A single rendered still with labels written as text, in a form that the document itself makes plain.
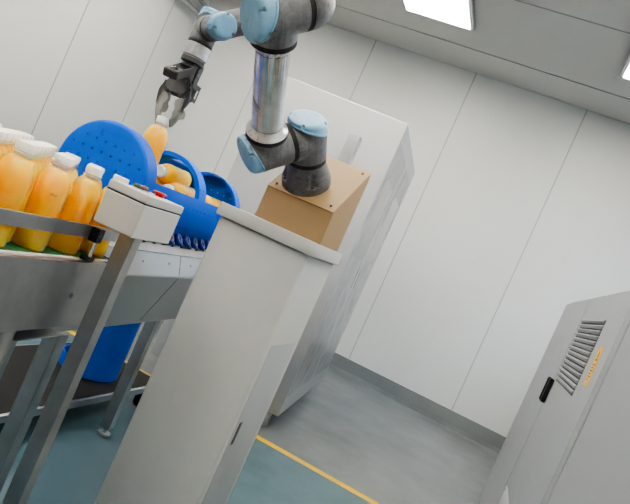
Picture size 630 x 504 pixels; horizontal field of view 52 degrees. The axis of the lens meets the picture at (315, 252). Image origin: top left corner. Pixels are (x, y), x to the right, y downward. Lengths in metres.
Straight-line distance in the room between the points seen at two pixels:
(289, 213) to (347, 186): 0.20
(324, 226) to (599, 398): 1.03
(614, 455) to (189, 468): 1.30
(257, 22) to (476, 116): 5.52
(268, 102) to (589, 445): 1.45
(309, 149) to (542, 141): 5.16
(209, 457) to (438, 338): 4.91
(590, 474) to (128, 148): 1.71
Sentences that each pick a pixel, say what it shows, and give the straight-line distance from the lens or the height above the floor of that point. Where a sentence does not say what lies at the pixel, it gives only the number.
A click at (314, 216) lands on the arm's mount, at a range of 1.89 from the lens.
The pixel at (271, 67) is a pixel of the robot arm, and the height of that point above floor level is 1.49.
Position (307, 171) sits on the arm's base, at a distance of 1.89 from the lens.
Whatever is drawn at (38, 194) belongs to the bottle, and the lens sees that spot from 1.43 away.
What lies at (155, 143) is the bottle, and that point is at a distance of 1.93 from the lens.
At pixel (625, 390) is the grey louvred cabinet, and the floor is 1.12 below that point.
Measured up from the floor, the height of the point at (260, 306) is 0.92.
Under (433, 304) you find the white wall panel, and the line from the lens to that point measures 6.64.
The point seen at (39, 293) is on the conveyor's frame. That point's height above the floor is 0.82.
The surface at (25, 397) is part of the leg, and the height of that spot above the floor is 0.43.
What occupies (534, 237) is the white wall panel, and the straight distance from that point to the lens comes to 6.67.
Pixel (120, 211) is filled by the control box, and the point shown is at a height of 1.04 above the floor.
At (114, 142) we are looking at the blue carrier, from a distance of 1.89.
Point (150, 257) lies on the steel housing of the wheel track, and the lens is 2.10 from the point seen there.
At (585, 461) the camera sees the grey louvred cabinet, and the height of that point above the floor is 0.86.
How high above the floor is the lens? 1.16
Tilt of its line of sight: 1 degrees down
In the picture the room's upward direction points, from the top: 24 degrees clockwise
